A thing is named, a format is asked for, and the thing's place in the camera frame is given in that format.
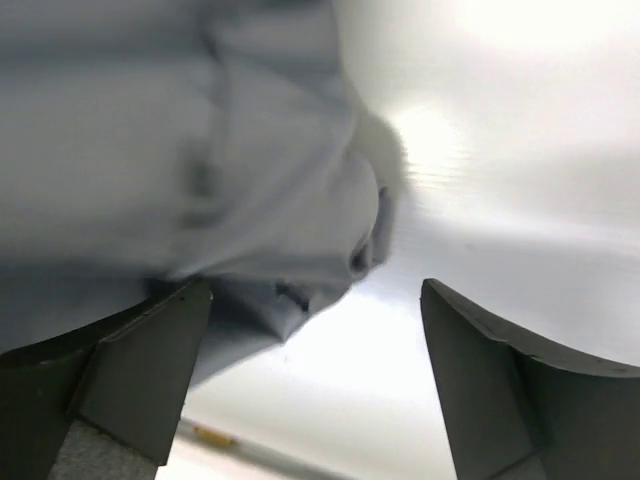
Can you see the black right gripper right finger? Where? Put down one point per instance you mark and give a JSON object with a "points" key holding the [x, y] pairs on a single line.
{"points": [[517, 405]]}

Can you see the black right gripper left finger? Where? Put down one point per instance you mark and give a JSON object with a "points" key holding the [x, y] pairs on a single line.
{"points": [[103, 401]]}

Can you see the grey pillowcase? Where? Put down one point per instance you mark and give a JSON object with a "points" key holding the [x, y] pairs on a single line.
{"points": [[145, 143]]}

